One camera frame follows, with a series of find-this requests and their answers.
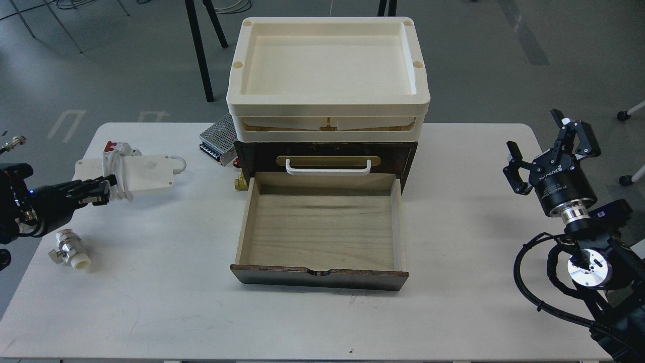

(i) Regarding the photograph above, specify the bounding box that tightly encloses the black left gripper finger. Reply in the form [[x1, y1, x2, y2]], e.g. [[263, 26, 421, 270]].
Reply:
[[76, 188, 111, 207], [66, 174, 117, 196]]

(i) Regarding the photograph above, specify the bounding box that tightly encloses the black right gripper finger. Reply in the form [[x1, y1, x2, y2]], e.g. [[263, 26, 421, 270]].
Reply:
[[503, 142, 535, 195], [550, 109, 601, 164]]

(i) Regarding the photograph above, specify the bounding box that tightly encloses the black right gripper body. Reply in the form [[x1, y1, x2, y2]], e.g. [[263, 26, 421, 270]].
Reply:
[[529, 151, 598, 217]]

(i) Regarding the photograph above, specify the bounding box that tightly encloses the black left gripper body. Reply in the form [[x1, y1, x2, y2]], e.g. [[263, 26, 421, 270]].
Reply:
[[19, 184, 81, 237]]

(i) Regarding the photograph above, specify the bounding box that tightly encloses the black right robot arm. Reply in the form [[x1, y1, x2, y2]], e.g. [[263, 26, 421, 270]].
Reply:
[[503, 109, 644, 362]]

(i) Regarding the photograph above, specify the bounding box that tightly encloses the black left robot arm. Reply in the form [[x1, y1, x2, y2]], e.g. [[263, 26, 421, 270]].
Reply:
[[1, 163, 117, 245]]

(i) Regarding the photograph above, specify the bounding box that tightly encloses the dark wooden cabinet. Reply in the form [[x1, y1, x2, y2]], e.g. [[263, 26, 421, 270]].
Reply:
[[234, 141, 418, 189]]

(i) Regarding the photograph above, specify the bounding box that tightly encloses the metal valve white fitting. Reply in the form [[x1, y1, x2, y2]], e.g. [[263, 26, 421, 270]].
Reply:
[[47, 229, 91, 270]]

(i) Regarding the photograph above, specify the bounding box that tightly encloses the white red circuit breaker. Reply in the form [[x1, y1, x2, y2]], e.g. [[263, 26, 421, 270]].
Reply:
[[103, 141, 142, 158]]

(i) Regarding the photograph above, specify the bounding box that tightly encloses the office chair caster base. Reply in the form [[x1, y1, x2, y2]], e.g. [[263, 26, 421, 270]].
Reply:
[[617, 101, 645, 187]]

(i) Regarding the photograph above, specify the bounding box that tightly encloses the metal mesh power supply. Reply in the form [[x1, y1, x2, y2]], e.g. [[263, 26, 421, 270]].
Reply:
[[200, 113, 237, 167]]

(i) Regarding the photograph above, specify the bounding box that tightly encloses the cream plastic tray lower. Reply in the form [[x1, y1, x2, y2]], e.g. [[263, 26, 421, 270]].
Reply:
[[232, 115, 425, 143]]

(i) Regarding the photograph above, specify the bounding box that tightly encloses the cream plastic tray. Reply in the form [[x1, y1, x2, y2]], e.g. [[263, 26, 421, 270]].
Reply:
[[226, 17, 431, 117], [232, 115, 425, 143]]

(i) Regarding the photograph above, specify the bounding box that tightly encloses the cream plastic tray top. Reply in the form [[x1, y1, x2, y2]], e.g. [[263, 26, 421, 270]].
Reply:
[[226, 17, 431, 117]]

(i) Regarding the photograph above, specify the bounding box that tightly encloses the open wooden drawer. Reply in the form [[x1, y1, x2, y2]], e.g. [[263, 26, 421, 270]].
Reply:
[[230, 172, 409, 291]]

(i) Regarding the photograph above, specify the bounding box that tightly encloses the black table leg right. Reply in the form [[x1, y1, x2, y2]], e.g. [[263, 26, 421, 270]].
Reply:
[[377, 0, 397, 17]]

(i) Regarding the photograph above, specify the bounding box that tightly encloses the black table leg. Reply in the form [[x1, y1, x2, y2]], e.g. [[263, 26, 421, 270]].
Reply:
[[184, 0, 228, 103], [377, 0, 397, 17]]

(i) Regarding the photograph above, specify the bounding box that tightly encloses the black table leg left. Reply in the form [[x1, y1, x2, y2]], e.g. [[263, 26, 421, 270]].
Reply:
[[184, 0, 228, 103]]

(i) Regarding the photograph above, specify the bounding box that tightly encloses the brass valve red handle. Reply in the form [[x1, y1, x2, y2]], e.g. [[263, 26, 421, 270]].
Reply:
[[232, 158, 248, 191]]

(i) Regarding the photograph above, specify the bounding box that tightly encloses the white drawer handle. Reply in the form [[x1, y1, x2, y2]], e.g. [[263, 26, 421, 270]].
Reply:
[[285, 158, 372, 176]]

